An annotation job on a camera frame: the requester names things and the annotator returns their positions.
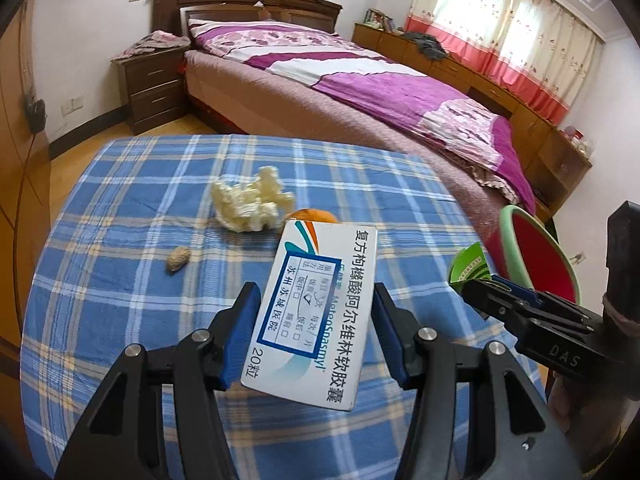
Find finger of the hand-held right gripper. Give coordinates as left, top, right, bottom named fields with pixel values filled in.
left=462, top=279, right=568, bottom=343
left=491, top=275, right=603, bottom=328

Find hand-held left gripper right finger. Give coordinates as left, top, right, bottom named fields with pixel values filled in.
left=371, top=282, right=583, bottom=480

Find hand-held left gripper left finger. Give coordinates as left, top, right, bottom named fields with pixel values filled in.
left=54, top=281, right=262, bottom=480

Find red bin with green rim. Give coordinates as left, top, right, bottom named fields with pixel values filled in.
left=499, top=205, right=582, bottom=306

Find green printed box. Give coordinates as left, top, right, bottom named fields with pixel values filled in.
left=446, top=241, right=493, bottom=293

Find white and teal medicine box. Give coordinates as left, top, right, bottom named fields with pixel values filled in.
left=240, top=220, right=378, bottom=413

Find peanut in shell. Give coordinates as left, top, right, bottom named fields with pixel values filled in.
left=166, top=246, right=192, bottom=276

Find white crumpled foam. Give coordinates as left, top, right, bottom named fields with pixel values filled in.
left=211, top=166, right=296, bottom=233

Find orange fruit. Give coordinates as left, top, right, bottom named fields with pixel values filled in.
left=285, top=208, right=340, bottom=226

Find jars on cabinet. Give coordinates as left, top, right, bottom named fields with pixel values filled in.
left=565, top=127, right=596, bottom=158

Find blue plaid tablecloth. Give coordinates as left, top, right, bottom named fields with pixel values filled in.
left=20, top=134, right=551, bottom=480

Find long wooden cabinet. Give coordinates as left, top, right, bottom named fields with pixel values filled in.
left=352, top=22, right=593, bottom=221

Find bed with purple blanket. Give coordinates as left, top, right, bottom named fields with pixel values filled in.
left=187, top=18, right=537, bottom=216

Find bed with mauve sheet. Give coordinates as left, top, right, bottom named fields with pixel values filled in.
left=182, top=50, right=506, bottom=211

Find dark wooden nightstand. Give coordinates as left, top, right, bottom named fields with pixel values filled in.
left=111, top=45, right=188, bottom=136

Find wooden wardrobe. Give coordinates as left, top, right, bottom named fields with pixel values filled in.
left=0, top=0, right=53, bottom=376

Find grey clothes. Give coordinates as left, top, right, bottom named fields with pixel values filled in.
left=402, top=31, right=447, bottom=61

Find pink and white curtains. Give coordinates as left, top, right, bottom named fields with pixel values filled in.
left=404, top=0, right=608, bottom=126

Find black power adapter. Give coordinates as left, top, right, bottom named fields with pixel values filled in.
left=25, top=95, right=48, bottom=133

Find pink floral cloth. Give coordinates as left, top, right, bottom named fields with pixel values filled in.
left=110, top=30, right=192, bottom=61

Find row of books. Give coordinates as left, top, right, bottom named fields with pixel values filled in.
left=364, top=8, right=396, bottom=32

